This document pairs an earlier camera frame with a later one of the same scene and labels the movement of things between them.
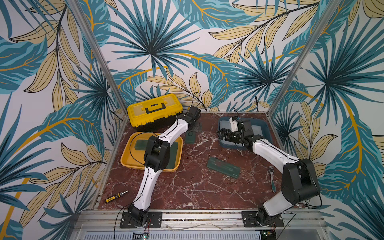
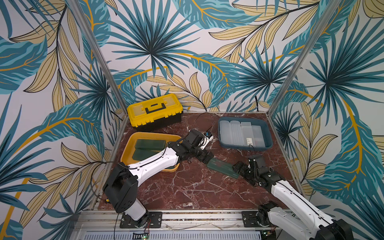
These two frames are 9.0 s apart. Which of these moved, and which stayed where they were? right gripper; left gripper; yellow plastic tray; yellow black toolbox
Moved: left gripper; right gripper
Stayed: yellow plastic tray; yellow black toolbox
